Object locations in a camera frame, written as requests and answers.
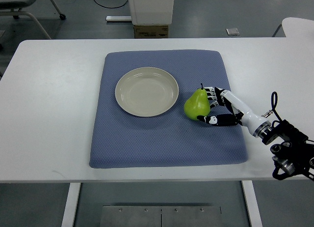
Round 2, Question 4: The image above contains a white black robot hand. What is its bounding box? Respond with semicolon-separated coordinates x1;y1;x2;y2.
197;87;271;138

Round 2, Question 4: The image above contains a green pear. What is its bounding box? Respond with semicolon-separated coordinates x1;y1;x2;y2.
183;83;210;120

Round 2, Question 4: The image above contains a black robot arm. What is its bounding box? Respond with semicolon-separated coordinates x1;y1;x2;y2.
258;91;314;180

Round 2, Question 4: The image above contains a small grey floor plate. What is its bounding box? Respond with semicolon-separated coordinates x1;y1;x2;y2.
226;28;240;36

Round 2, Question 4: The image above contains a beige round plate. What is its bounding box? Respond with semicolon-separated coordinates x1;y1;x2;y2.
115;67;179;117

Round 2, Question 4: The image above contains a white right table leg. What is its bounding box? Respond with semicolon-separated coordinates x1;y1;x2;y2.
241;180;262;227

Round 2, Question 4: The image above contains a white table leg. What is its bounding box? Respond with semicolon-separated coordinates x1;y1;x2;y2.
61;183;81;227
241;180;262;227

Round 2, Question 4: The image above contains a white round side table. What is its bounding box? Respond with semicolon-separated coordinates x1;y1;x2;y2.
272;17;314;39

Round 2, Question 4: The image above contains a blue fabric mat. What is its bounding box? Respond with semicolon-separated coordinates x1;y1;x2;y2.
89;50;248;169

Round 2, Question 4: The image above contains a brown cardboard box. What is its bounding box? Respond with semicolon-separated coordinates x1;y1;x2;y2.
133;25;169;39

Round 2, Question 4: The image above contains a white left table leg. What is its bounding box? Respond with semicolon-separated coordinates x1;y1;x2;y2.
61;183;81;227

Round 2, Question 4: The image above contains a grey chair with casters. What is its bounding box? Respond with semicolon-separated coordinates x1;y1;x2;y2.
0;0;52;40

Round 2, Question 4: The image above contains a white pedestal column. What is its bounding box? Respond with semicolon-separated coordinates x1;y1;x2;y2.
128;0;174;26

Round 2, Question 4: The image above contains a metal base plate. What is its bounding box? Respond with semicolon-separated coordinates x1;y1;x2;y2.
100;205;224;227

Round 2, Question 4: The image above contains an aluminium floor rail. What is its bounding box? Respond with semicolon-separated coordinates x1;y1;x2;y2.
105;16;132;22

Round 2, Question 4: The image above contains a black floor cable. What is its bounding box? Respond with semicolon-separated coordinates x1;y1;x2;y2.
92;0;129;9

